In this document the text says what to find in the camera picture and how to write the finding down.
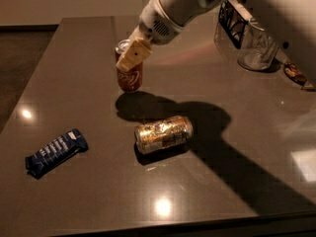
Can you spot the blue rxbar blueberry wrapper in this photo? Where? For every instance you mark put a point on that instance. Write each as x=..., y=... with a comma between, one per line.
x=56, y=152

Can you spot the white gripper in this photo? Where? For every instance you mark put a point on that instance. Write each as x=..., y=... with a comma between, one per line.
x=155, y=29

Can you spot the clear mesh cup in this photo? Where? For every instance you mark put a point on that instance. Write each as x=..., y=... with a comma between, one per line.
x=259, y=48

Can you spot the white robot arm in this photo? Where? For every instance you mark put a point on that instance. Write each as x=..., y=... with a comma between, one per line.
x=291, y=23

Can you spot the gold can lying down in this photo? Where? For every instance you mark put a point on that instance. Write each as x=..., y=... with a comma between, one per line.
x=163, y=134

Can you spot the small brown snack packet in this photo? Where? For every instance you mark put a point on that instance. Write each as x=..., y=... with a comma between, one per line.
x=293, y=73

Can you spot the red coke can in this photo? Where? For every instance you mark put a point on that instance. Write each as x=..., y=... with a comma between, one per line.
x=131, y=80

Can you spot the black wire basket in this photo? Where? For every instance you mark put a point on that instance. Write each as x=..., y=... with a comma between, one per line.
x=233, y=18

